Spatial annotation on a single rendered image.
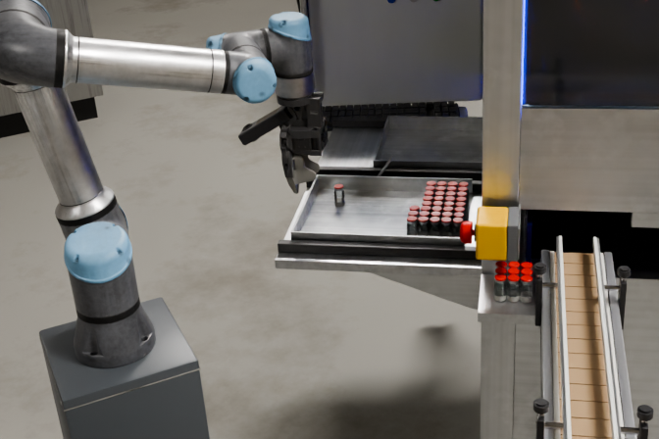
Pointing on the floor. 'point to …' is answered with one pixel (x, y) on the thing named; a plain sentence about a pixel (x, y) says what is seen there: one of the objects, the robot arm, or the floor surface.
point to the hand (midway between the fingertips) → (292, 186)
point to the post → (500, 159)
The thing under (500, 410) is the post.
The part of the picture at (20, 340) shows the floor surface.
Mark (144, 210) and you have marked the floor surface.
